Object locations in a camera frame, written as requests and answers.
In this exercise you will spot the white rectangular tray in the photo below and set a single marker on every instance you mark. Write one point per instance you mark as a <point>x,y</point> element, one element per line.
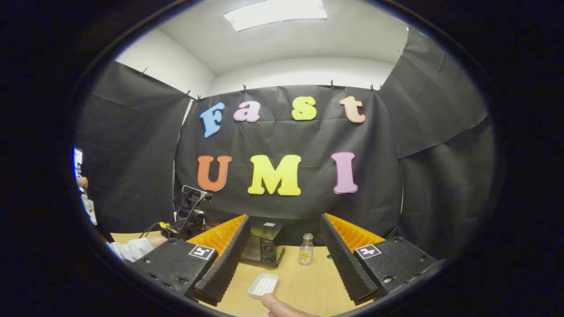
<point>263,286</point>

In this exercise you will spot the large ceiling light panel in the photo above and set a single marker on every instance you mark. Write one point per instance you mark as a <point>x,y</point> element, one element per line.
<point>275,13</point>

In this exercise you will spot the black electric oven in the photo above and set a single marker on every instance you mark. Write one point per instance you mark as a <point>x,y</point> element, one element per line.
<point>266,244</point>

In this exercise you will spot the clear glass bottle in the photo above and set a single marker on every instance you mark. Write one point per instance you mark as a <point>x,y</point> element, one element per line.
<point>306,253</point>

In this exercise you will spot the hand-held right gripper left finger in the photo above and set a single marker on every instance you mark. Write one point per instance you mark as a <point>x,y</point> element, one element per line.
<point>227,264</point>

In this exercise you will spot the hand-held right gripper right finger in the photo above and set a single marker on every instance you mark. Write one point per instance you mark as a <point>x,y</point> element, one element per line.
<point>346,264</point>

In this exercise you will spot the lit screen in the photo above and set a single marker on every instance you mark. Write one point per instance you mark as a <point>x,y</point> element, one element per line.
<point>78,160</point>

